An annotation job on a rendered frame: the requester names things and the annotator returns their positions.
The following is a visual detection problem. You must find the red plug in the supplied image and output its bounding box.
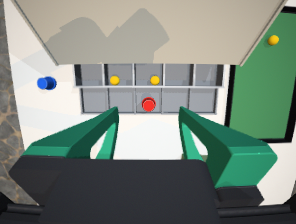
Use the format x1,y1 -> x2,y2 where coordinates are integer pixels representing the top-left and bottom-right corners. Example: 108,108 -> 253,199
142,97 -> 156,112

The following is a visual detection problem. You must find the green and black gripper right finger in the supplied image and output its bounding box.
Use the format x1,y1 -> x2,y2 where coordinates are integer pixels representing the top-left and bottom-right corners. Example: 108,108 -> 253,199
178,106 -> 278,189

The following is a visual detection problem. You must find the yellow ball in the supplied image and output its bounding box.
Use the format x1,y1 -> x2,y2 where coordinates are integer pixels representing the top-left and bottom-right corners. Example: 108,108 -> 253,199
150,76 -> 160,85
267,35 -> 279,45
110,76 -> 120,85

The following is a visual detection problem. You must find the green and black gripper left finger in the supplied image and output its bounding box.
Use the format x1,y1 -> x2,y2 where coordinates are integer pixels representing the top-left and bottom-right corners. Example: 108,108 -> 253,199
21,106 -> 119,159

